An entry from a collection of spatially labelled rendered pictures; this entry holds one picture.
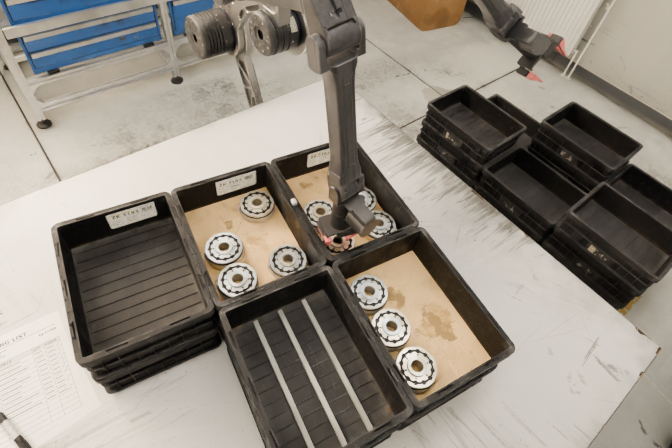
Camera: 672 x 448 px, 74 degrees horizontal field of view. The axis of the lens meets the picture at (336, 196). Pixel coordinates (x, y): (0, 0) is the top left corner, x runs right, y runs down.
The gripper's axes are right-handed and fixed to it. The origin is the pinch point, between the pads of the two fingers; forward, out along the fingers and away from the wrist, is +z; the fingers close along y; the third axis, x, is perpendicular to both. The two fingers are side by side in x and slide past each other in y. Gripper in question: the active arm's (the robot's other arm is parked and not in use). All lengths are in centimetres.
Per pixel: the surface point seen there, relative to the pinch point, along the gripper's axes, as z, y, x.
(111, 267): 5, -59, 14
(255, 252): 4.4, -21.9, 6.2
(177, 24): 50, -12, 206
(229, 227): 4.5, -26.5, 17.0
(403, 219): -2.0, 21.2, -0.9
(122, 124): 89, -57, 170
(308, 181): 4.4, 2.1, 26.6
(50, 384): 17, -79, -6
